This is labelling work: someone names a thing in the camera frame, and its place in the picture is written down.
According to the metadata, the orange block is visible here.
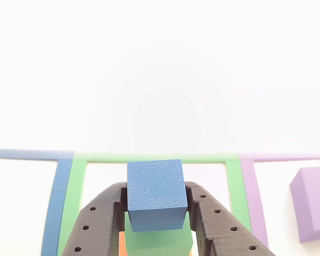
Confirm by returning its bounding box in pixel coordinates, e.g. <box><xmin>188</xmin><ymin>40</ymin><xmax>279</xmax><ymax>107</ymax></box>
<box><xmin>118</xmin><ymin>231</ymin><xmax>127</xmax><ymax>256</ymax></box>

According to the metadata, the green block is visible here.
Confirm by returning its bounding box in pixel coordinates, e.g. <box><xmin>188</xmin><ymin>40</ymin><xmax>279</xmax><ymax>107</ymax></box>
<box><xmin>124</xmin><ymin>210</ymin><xmax>194</xmax><ymax>256</ymax></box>

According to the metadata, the small blue cube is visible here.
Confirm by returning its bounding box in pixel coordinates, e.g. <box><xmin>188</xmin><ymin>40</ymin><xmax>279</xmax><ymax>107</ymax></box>
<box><xmin>126</xmin><ymin>159</ymin><xmax>189</xmax><ymax>233</ymax></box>

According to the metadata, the large purple block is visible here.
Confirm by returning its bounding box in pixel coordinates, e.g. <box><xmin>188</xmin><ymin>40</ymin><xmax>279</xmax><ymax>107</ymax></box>
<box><xmin>289</xmin><ymin>166</ymin><xmax>320</xmax><ymax>244</ymax></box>

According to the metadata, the green tape square frame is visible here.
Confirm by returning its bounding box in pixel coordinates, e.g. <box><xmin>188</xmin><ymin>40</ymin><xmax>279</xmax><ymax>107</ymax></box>
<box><xmin>57</xmin><ymin>152</ymin><xmax>253</xmax><ymax>256</ymax></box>

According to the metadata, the blue tape square frame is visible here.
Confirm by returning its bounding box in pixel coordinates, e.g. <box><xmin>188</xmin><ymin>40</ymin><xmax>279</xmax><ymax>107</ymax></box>
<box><xmin>0</xmin><ymin>149</ymin><xmax>75</xmax><ymax>256</ymax></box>

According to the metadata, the purple tape square frame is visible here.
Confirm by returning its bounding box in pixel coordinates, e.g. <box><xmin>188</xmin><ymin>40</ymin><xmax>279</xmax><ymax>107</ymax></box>
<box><xmin>238</xmin><ymin>152</ymin><xmax>320</xmax><ymax>249</ymax></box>

